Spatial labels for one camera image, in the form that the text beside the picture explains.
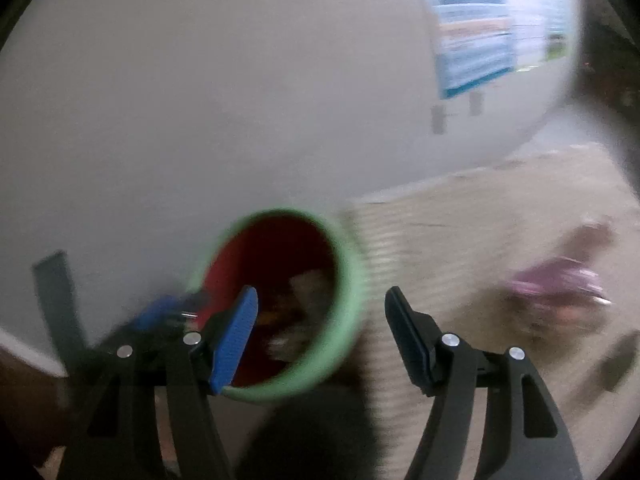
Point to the green bin with red liner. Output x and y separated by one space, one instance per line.
350 300

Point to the white grid wall poster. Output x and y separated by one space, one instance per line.
529 40

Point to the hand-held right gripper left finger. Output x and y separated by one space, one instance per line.
235 340

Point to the brown crumpled wrapper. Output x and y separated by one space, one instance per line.
612 367

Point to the purple crumpled wrapper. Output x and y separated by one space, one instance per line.
555 285

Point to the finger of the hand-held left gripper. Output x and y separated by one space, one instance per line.
155 312
192 305

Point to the blue alphabet wall poster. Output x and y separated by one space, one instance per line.
472 45

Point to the pink crushed carton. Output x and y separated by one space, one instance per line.
595 235

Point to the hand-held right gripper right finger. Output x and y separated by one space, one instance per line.
407 340

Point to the teal wall poster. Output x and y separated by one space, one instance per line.
556 35

